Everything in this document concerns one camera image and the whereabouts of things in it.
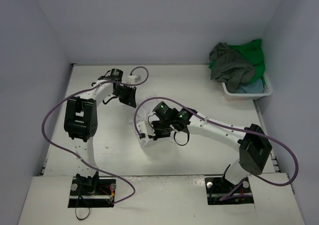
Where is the white t shirt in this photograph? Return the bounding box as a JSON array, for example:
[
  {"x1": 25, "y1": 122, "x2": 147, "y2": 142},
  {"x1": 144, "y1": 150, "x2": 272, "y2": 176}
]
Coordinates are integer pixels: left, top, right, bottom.
[{"x1": 126, "y1": 94, "x2": 160, "y2": 149}]

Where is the grey t shirt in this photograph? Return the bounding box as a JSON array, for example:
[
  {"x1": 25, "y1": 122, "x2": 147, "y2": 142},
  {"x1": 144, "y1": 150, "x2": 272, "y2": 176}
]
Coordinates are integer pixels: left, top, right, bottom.
[{"x1": 209, "y1": 43, "x2": 255, "y2": 93}]

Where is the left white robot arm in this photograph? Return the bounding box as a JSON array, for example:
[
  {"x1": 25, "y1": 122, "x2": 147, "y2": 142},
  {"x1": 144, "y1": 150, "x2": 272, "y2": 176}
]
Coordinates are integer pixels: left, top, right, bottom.
[{"x1": 64, "y1": 68, "x2": 137, "y2": 195}]

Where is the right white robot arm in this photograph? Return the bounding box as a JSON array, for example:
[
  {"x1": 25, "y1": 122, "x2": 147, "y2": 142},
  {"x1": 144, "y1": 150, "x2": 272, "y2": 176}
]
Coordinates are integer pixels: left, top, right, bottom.
[{"x1": 147, "y1": 102, "x2": 272, "y2": 191}]

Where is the light blue t shirt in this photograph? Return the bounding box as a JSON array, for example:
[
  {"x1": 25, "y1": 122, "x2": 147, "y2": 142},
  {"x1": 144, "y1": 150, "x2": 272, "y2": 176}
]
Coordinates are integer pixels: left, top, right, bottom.
[{"x1": 235, "y1": 78, "x2": 264, "y2": 94}]

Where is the white laundry basket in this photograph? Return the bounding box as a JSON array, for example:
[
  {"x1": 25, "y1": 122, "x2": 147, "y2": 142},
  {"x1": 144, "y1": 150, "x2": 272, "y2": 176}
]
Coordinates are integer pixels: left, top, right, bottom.
[{"x1": 221, "y1": 73, "x2": 273, "y2": 101}]

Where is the green t shirt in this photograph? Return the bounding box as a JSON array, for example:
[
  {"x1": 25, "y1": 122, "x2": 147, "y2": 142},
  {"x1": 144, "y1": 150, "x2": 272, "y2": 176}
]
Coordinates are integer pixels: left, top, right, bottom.
[{"x1": 208, "y1": 39, "x2": 265, "y2": 84}]

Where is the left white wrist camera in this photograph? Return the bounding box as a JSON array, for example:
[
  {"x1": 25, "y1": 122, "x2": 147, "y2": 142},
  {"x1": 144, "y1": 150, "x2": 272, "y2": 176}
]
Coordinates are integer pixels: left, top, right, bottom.
[{"x1": 126, "y1": 74, "x2": 141, "y2": 85}]

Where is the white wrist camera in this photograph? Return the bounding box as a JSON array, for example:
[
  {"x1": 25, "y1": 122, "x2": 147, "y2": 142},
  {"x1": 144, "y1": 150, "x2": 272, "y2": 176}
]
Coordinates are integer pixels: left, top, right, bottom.
[
  {"x1": 137, "y1": 121, "x2": 154, "y2": 142},
  {"x1": 126, "y1": 74, "x2": 141, "y2": 85}
]

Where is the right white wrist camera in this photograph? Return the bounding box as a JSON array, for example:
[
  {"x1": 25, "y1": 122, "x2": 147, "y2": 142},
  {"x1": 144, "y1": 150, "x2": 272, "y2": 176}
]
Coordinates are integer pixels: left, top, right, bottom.
[{"x1": 137, "y1": 121, "x2": 154, "y2": 142}]

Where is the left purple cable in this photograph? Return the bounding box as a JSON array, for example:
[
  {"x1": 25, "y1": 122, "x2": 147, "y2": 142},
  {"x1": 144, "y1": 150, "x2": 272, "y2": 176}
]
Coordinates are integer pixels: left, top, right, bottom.
[{"x1": 41, "y1": 66, "x2": 150, "y2": 206}]

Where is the purple cable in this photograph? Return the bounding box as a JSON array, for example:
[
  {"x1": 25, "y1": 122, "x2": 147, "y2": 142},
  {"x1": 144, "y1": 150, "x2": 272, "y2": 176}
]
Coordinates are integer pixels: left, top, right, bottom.
[
  {"x1": 134, "y1": 97, "x2": 299, "y2": 201},
  {"x1": 41, "y1": 66, "x2": 150, "y2": 206}
]

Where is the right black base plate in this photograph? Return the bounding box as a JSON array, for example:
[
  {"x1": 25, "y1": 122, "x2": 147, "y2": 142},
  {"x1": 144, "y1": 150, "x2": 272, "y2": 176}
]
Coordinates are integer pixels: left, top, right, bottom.
[{"x1": 204, "y1": 177, "x2": 254, "y2": 206}]

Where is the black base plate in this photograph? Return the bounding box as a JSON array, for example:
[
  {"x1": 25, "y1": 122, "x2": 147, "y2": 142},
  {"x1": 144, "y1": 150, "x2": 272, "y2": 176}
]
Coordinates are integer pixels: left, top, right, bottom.
[
  {"x1": 68, "y1": 178, "x2": 116, "y2": 208},
  {"x1": 204, "y1": 177, "x2": 254, "y2": 206}
]

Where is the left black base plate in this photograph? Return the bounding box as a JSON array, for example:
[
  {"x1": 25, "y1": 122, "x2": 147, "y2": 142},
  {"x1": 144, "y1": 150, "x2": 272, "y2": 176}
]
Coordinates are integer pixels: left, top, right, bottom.
[{"x1": 68, "y1": 178, "x2": 116, "y2": 208}]

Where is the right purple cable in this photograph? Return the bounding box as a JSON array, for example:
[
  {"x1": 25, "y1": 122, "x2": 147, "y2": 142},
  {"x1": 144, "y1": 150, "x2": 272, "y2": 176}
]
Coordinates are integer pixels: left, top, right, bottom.
[{"x1": 134, "y1": 97, "x2": 299, "y2": 201}]

